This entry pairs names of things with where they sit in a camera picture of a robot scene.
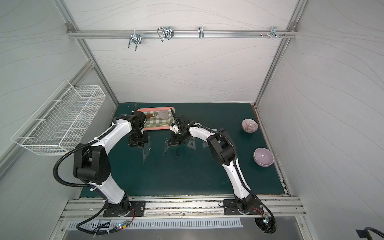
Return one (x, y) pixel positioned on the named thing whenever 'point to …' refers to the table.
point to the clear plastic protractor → (204, 144)
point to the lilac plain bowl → (263, 157)
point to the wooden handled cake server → (163, 114)
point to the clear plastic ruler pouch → (145, 150)
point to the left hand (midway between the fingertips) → (143, 145)
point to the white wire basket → (56, 127)
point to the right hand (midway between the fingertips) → (168, 143)
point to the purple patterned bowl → (249, 125)
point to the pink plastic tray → (157, 109)
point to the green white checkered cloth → (157, 122)
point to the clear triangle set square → (191, 146)
